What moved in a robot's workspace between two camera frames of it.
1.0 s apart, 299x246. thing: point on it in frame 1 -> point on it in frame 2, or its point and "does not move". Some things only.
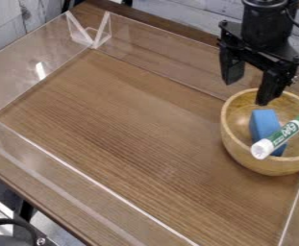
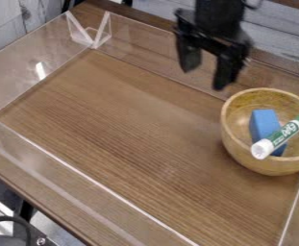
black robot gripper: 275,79 -> 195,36
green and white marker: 264,147 does not move
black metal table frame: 11,200 does not move
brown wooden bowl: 290,106 does not move
